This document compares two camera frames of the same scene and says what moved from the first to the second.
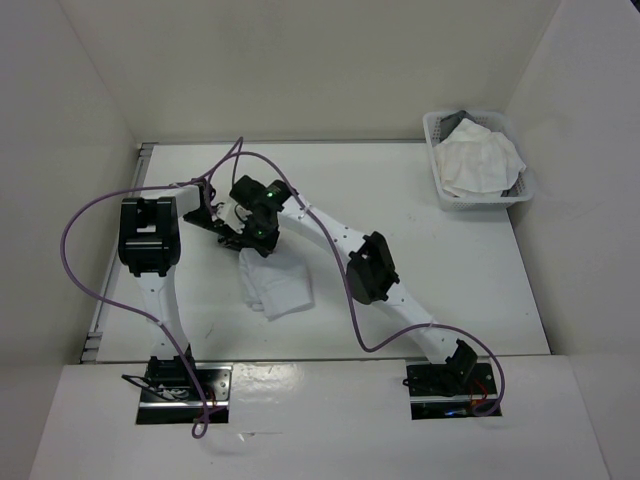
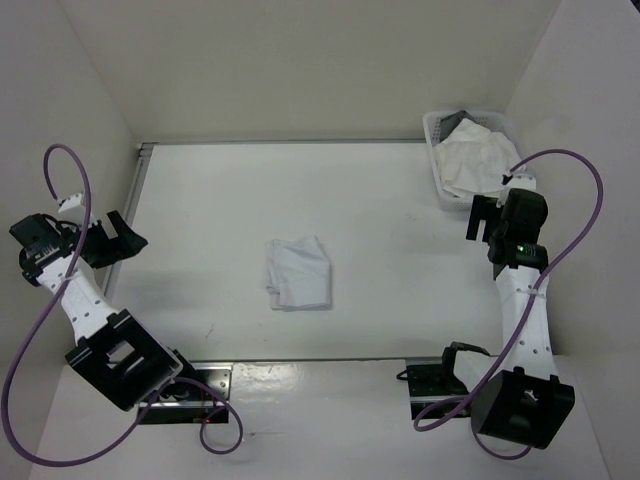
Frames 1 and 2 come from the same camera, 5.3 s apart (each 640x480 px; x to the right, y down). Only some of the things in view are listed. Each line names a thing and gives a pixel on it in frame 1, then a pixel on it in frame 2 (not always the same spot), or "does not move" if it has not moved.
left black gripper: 228,240 → 114,248
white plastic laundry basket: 496,122 does not move
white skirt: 277,284 → 299,275
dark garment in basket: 448,123 does not move
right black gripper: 268,245 → 484,208
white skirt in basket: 476,163 does not move
